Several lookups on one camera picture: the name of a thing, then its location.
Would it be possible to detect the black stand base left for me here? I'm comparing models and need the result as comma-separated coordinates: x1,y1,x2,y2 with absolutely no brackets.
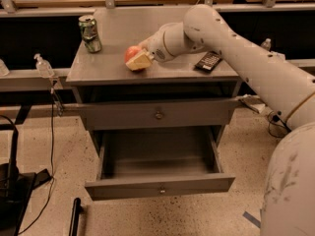
0,116,52,236

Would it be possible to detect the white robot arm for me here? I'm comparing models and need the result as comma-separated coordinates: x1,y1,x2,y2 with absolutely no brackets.
125,4,315,236

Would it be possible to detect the clear water bottle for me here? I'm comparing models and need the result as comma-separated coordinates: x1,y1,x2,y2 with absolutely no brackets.
261,38,271,51

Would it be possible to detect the grey open middle drawer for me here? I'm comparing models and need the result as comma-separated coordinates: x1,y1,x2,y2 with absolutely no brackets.
86,127,234,201

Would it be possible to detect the blue tape cross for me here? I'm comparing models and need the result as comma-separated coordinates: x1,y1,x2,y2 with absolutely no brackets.
243,211,261,228

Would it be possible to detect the black cable on floor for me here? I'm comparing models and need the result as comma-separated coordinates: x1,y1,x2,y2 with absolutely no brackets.
18,88,57,236

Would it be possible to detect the grey pouch on ledge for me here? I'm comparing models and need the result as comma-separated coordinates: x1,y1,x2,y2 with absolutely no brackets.
240,94,266,113

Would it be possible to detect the green soda can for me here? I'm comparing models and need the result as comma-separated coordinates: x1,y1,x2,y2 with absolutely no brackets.
79,15,101,53

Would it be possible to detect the clear sanitizer pump bottle left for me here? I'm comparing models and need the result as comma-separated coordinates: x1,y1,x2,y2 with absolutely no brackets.
33,53,54,79

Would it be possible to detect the grey top drawer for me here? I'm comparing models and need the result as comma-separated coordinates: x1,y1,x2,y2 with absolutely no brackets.
78,98,239,130

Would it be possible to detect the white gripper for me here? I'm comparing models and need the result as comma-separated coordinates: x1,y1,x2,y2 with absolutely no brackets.
125,23,197,71

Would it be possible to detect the red apple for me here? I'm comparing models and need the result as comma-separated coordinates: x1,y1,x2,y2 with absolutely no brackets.
124,45,142,63

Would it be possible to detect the black bar on floor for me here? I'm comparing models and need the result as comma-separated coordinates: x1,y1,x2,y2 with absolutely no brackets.
69,198,83,236

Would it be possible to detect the grey drawer cabinet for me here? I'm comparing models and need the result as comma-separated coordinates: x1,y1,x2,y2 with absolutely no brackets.
67,6,241,148

